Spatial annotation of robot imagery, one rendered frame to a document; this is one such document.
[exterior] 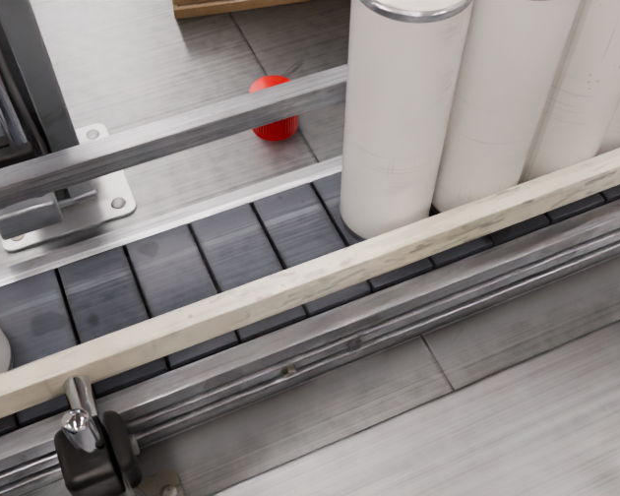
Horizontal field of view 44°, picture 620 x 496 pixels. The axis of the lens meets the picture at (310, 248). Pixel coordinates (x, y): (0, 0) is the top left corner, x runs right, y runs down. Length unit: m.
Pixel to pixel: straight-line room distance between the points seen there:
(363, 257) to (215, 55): 0.28
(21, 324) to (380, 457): 0.20
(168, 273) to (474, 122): 0.18
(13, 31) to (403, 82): 0.21
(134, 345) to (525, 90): 0.22
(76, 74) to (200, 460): 0.32
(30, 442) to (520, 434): 0.24
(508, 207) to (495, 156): 0.03
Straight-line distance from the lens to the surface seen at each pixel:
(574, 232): 0.47
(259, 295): 0.38
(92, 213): 0.53
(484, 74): 0.37
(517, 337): 0.48
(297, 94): 0.40
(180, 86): 0.60
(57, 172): 0.38
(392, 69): 0.34
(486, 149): 0.40
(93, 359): 0.37
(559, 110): 0.43
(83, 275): 0.44
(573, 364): 0.42
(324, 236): 0.44
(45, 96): 0.47
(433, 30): 0.33
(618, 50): 0.40
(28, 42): 0.45
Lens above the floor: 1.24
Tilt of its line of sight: 55 degrees down
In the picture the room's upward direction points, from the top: straight up
